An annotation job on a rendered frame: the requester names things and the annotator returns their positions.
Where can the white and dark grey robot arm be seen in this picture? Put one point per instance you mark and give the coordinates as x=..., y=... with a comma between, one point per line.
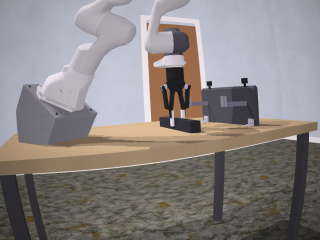
x=68, y=89

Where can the black rectangular bar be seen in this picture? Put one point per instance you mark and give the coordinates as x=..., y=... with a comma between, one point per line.
x=181, y=124

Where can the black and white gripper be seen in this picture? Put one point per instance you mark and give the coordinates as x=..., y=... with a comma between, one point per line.
x=175, y=83

